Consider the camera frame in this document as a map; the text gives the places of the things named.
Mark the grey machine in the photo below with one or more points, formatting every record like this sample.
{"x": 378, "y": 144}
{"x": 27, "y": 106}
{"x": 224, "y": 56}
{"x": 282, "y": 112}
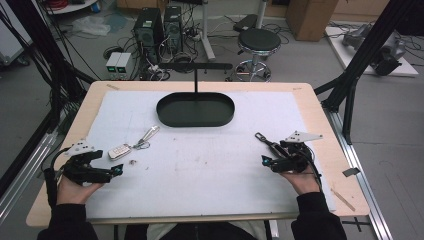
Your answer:
{"x": 383, "y": 46}

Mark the person's left hand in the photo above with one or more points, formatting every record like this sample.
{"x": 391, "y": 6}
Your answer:
{"x": 70, "y": 193}

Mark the white bench power supply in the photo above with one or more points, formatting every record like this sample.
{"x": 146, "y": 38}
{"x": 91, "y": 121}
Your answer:
{"x": 113, "y": 65}
{"x": 124, "y": 66}

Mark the white desk leg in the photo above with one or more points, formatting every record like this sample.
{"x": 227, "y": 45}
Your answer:
{"x": 207, "y": 36}

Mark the person's right hand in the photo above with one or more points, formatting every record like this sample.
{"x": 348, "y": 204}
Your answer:
{"x": 305, "y": 183}

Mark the aluminium rail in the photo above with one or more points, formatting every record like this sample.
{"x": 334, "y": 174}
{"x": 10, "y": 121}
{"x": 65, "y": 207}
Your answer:
{"x": 363, "y": 186}
{"x": 23, "y": 176}

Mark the black round stool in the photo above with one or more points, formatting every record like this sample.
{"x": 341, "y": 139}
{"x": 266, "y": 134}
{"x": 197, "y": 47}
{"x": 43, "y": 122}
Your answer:
{"x": 259, "y": 41}

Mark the black metal frame strut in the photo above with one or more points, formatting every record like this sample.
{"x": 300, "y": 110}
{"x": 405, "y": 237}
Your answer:
{"x": 43, "y": 46}
{"x": 366, "y": 50}

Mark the clear plastic bag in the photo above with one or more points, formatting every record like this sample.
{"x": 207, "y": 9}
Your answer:
{"x": 90, "y": 26}

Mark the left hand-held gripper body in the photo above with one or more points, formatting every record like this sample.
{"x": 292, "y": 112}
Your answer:
{"x": 81, "y": 171}

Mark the grey tape piece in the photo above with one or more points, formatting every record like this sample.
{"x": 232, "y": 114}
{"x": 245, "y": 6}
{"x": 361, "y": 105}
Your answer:
{"x": 351, "y": 172}

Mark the white floor board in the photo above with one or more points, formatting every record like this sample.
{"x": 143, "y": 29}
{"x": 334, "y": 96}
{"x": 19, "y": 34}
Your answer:
{"x": 343, "y": 53}

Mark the black oval tray with stand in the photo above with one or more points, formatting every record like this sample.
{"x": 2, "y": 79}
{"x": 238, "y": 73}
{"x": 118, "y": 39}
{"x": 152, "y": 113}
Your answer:
{"x": 196, "y": 111}

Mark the black computer tower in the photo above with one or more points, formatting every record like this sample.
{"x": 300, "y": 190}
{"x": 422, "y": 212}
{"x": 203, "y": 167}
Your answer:
{"x": 148, "y": 33}
{"x": 173, "y": 28}

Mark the brown cardboard box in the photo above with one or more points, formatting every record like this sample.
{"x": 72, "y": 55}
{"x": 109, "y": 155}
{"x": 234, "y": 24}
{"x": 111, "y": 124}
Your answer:
{"x": 310, "y": 18}

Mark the black foot pedal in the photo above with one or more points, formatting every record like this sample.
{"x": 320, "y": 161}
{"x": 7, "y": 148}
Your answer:
{"x": 245, "y": 22}

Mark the thin wooden stick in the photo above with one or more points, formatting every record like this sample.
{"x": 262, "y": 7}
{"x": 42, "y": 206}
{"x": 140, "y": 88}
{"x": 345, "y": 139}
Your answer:
{"x": 343, "y": 200}

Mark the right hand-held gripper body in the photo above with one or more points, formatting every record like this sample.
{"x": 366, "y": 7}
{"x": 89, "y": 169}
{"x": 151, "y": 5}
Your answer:
{"x": 296, "y": 160}

